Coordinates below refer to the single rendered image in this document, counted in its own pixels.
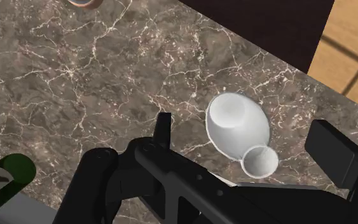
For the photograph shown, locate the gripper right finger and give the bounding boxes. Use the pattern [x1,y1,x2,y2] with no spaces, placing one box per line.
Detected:
[304,119,358,224]

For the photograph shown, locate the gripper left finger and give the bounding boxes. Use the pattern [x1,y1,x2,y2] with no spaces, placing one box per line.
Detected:
[52,112,238,224]

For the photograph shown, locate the white vase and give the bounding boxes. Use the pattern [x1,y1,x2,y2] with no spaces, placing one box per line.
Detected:
[205,92,280,179]

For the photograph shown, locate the green bottle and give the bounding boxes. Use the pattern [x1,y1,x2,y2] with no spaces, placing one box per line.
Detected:
[0,153,37,223]

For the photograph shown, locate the dark robot stand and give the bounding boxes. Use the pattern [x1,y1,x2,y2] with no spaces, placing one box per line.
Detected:
[178,0,335,74]

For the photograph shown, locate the brown bowl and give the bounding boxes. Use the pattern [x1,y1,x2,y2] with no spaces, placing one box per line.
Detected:
[65,0,101,10]

